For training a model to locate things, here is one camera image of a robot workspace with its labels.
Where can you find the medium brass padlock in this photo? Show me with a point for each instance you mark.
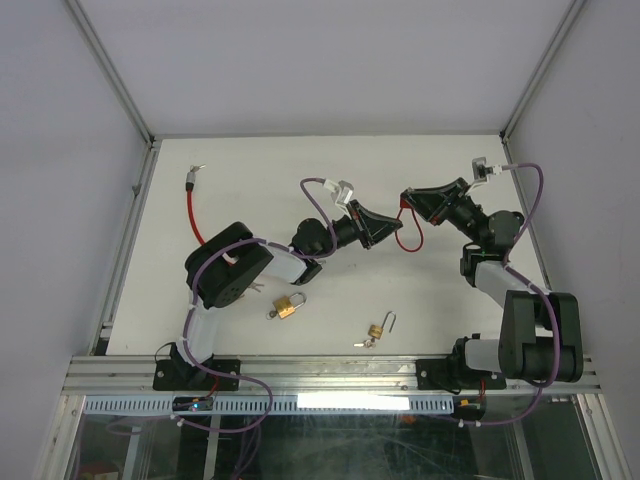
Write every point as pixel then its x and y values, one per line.
pixel 286 306

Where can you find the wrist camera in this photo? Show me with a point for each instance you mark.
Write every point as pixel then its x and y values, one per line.
pixel 341 194
pixel 483 172

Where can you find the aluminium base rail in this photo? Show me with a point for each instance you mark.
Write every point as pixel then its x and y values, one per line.
pixel 284 374

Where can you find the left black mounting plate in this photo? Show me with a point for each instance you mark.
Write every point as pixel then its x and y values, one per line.
pixel 171 375

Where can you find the thick red cable lock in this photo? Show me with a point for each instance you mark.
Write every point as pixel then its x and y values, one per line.
pixel 190 182

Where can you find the black mounting plate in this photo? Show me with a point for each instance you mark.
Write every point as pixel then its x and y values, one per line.
pixel 447 375
pixel 171 375

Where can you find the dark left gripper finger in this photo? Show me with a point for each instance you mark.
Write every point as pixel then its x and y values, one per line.
pixel 375 237
pixel 371 223

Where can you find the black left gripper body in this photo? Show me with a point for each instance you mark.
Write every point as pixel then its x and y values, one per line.
pixel 347 230

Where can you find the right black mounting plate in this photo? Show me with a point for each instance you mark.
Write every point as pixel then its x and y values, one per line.
pixel 447 375

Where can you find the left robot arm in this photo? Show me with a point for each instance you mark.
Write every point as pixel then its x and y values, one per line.
pixel 222 269

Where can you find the right aluminium frame post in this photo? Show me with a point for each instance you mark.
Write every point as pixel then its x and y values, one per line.
pixel 562 31

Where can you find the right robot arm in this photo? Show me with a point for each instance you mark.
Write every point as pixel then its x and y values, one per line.
pixel 540 336

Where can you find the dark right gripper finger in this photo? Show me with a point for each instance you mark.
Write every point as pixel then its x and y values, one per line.
pixel 452 189
pixel 428 207

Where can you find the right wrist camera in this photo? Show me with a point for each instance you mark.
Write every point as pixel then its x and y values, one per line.
pixel 483 172

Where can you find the left aluminium frame post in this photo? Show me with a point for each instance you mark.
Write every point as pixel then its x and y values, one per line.
pixel 90 36

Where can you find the white slotted cable duct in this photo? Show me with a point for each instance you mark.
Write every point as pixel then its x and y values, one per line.
pixel 315 403

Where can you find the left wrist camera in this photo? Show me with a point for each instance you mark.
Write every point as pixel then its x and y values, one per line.
pixel 341 194

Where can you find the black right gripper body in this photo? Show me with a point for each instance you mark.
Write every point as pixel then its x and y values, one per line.
pixel 464 215

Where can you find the large brass padlock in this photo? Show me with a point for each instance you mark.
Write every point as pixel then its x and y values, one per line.
pixel 253 286

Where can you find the aluminium frame post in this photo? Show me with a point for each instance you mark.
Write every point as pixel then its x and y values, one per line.
pixel 90 36
pixel 562 31

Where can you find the small brass long-shackle padlock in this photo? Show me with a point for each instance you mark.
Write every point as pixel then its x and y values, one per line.
pixel 376 331

